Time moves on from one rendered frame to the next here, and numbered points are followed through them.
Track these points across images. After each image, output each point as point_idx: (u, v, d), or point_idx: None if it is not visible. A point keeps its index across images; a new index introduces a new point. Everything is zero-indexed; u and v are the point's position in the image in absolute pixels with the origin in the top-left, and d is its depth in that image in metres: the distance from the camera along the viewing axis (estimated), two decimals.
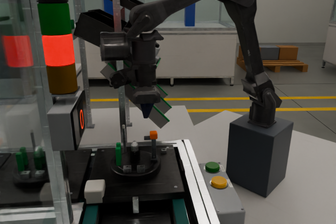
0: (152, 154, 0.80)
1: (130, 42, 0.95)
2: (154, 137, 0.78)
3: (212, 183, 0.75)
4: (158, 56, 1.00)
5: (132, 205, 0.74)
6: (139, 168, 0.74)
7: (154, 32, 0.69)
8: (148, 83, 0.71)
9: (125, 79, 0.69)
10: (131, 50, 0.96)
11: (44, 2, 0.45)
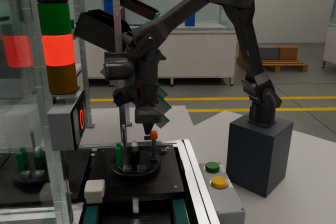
0: (152, 154, 0.80)
1: (130, 42, 0.95)
2: (154, 137, 0.78)
3: (212, 183, 0.75)
4: None
5: (132, 205, 0.74)
6: (139, 168, 0.74)
7: (157, 52, 0.71)
8: (150, 101, 0.72)
9: (128, 97, 0.71)
10: None
11: (44, 2, 0.45)
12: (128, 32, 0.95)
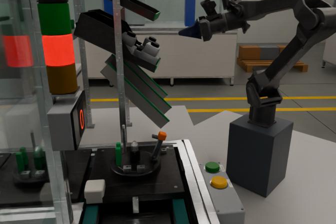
0: (153, 153, 0.80)
1: (130, 42, 0.95)
2: (162, 138, 0.78)
3: (212, 183, 0.75)
4: (158, 56, 1.00)
5: (132, 205, 0.74)
6: (139, 168, 0.74)
7: (248, 24, 0.91)
8: (210, 29, 0.91)
9: (211, 11, 0.89)
10: (131, 50, 0.96)
11: (44, 2, 0.45)
12: (128, 32, 0.95)
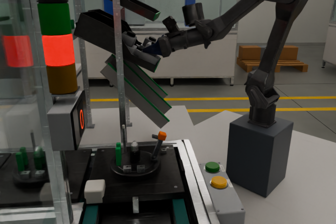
0: (153, 153, 0.80)
1: (130, 42, 0.95)
2: (162, 138, 0.78)
3: (212, 183, 0.75)
4: (158, 56, 1.00)
5: (132, 205, 0.74)
6: (139, 168, 0.74)
7: (209, 41, 0.95)
8: (172, 45, 0.95)
9: (172, 28, 0.93)
10: (131, 50, 0.96)
11: (44, 2, 0.45)
12: (128, 32, 0.95)
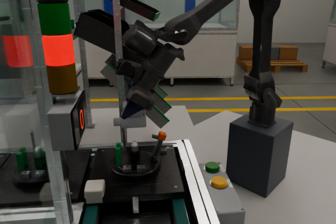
0: (153, 153, 0.80)
1: None
2: (162, 138, 0.78)
3: (212, 183, 0.75)
4: (143, 112, 0.77)
5: (132, 205, 0.74)
6: (139, 168, 0.74)
7: (180, 49, 0.71)
8: (147, 87, 0.71)
9: (131, 72, 0.69)
10: (132, 53, 0.95)
11: (44, 2, 0.45)
12: None
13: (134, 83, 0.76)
